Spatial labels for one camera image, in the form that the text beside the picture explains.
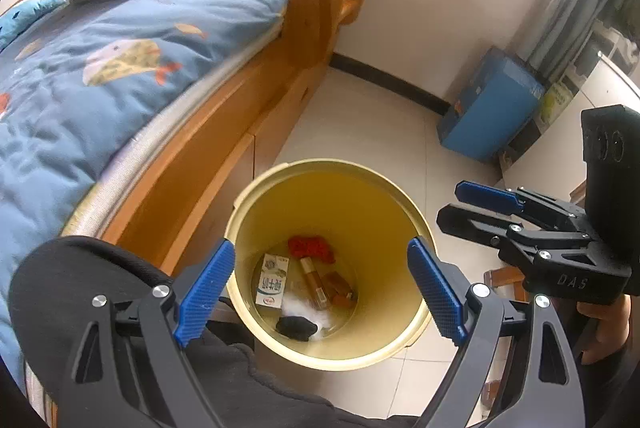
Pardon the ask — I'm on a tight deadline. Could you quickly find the white milk carton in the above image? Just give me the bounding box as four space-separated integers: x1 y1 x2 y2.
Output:
255 254 291 309

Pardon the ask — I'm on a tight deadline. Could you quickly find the green printed packet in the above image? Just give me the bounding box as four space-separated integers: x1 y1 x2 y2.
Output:
537 80 573 126

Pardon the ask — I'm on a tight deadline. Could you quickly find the red cloth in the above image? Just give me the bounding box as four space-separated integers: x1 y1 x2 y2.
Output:
287 235 337 265

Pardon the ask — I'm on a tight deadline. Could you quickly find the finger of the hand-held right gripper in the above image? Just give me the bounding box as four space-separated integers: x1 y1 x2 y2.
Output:
454 180 589 233
436 204 592 259

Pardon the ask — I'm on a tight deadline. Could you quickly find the yellow plastic bucket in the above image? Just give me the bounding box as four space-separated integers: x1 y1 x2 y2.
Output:
224 160 435 371

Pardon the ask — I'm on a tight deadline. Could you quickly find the blue printed bed sheet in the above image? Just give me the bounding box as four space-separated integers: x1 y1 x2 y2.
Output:
0 0 294 389

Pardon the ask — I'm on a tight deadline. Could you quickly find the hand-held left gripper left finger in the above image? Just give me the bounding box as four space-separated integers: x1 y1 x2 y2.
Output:
70 238 237 428

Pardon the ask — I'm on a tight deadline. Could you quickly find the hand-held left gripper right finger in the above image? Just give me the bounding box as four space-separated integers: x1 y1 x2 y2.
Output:
406 237 586 428

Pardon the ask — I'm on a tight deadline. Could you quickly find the wooden bunk bed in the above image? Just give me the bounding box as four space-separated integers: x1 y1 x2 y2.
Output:
0 0 377 428

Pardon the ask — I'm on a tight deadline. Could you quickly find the person's right hand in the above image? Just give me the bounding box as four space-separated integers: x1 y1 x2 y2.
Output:
575 295 632 365

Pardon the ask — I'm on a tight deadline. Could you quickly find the white cabinet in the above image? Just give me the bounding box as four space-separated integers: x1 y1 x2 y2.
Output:
500 52 640 229

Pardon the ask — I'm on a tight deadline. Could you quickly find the dark cloth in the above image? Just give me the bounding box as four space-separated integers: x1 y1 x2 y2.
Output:
276 315 319 341

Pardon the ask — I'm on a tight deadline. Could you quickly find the brown glass bottle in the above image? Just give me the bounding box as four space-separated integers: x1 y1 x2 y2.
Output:
299 256 327 310

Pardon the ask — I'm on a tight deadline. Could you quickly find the blue box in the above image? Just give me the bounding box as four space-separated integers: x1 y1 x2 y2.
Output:
436 46 546 163

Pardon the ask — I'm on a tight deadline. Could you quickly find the wooden stool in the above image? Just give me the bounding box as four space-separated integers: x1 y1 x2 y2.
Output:
482 265 528 303

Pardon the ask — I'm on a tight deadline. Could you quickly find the long blue plush pillow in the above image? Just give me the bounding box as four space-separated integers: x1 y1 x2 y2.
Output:
0 0 68 53

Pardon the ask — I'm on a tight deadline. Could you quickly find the white fluffy tuft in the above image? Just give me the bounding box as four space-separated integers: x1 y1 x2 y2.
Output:
280 295 333 341

